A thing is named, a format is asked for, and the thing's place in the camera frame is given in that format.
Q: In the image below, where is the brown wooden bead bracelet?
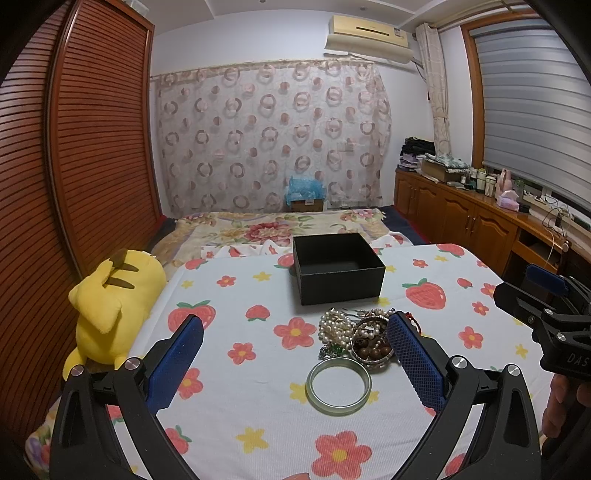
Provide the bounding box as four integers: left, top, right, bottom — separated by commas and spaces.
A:
351, 315, 397, 370

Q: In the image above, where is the green jade bangle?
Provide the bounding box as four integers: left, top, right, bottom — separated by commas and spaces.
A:
304, 358, 373, 417

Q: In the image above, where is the white pearl necklace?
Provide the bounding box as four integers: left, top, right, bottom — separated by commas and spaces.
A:
316, 307, 356, 361

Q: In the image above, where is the black open jewelry box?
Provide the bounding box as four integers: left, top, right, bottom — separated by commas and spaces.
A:
293, 232, 386, 306

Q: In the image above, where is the person's right hand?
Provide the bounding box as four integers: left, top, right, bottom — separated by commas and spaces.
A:
542, 374, 591, 438

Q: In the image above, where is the wooden sideboard cabinet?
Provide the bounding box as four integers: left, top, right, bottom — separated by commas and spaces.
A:
394, 170, 565, 276

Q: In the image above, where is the pink tissue box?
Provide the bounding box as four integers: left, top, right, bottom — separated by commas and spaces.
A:
496, 190, 520, 212

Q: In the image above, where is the flat cardboard box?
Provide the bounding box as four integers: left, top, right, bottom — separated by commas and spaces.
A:
421, 159, 467, 183

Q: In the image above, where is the yellow Pikachu plush toy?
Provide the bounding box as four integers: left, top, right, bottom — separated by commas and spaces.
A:
62, 249, 166, 378

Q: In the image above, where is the stack of folded clothes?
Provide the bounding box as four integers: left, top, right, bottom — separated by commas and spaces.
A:
399, 137, 436, 171

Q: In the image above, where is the grey window blind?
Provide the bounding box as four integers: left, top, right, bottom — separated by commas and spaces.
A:
470, 18, 590, 209

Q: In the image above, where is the floral bed quilt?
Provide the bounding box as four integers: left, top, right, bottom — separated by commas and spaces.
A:
151, 209, 413, 277

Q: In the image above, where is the cardboard box with blue tissue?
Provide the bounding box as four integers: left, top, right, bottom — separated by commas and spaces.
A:
284, 177, 327, 212

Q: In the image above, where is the beige side curtain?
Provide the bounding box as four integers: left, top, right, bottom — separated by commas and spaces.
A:
415, 23, 452, 155

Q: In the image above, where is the wooden louvered wardrobe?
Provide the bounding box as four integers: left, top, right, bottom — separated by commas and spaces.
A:
1, 1, 162, 453

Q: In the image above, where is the circle pattern sheer curtain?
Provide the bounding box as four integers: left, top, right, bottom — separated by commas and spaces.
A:
154, 59, 392, 217

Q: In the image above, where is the wall air conditioner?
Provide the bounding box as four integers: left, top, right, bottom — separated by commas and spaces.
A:
325, 15, 414, 64

